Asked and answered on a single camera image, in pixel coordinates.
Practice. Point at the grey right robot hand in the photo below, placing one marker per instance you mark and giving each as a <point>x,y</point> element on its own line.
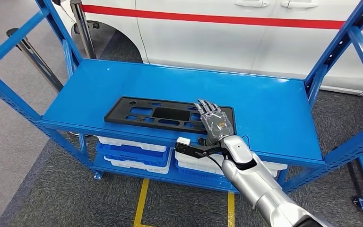
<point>217,125</point>

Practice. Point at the black plastic plate bracket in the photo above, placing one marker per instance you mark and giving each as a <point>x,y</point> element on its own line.
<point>169,113</point>

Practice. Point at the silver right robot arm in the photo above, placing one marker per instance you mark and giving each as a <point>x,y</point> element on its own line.
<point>253,178</point>

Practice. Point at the white car red stripe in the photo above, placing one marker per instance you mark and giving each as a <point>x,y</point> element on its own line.
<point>200,40</point>

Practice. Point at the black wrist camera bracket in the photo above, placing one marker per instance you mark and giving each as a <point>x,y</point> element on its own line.
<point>191,150</point>

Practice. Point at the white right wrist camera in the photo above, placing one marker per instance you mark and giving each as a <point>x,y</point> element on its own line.
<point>183,141</point>

